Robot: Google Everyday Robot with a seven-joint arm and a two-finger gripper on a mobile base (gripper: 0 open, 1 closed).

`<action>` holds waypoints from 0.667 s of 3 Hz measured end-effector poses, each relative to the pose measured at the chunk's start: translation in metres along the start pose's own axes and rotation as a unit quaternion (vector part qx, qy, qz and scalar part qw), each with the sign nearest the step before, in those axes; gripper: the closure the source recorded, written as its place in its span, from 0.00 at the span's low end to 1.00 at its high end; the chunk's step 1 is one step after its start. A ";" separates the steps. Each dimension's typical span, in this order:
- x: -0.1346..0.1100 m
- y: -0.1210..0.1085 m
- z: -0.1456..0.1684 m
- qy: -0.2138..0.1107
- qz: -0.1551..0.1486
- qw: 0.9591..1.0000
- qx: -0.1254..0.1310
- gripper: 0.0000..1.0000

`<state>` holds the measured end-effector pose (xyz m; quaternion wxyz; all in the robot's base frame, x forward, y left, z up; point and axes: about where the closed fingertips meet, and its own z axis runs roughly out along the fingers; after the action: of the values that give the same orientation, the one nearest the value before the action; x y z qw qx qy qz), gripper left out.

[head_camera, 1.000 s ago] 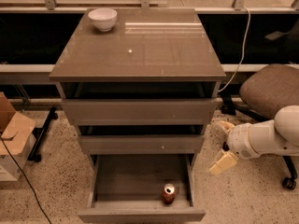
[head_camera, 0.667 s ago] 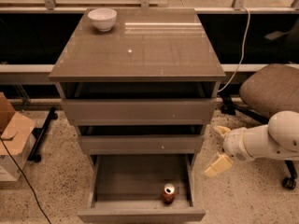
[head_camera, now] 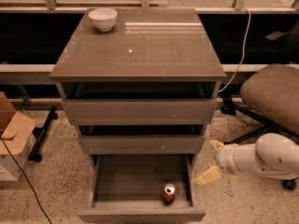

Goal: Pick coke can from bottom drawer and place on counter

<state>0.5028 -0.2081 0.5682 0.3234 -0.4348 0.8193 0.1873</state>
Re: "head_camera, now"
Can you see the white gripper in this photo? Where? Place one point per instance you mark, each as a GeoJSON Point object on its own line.
{"type": "Point", "coordinates": [226, 160]}

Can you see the grey top drawer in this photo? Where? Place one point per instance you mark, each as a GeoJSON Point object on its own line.
{"type": "Point", "coordinates": [139, 112]}

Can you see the grey drawer cabinet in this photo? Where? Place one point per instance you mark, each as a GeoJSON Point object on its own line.
{"type": "Point", "coordinates": [150, 54]}

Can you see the brown office chair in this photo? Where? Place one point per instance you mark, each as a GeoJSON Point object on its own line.
{"type": "Point", "coordinates": [272, 96]}

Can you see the grey open bottom drawer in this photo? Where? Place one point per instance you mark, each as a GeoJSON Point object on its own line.
{"type": "Point", "coordinates": [128, 188]}

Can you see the white ceramic bowl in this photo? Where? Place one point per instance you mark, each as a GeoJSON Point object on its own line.
{"type": "Point", "coordinates": [103, 19]}

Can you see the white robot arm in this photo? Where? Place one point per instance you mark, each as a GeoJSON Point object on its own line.
{"type": "Point", "coordinates": [272, 155]}

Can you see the black caster leg stand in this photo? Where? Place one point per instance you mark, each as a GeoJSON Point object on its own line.
{"type": "Point", "coordinates": [40, 134]}

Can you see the cardboard box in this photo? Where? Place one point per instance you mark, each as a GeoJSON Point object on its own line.
{"type": "Point", "coordinates": [17, 140]}

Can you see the grey middle drawer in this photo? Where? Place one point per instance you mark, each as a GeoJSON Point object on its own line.
{"type": "Point", "coordinates": [141, 144]}

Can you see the red coke can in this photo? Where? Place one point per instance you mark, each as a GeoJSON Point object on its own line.
{"type": "Point", "coordinates": [169, 193]}

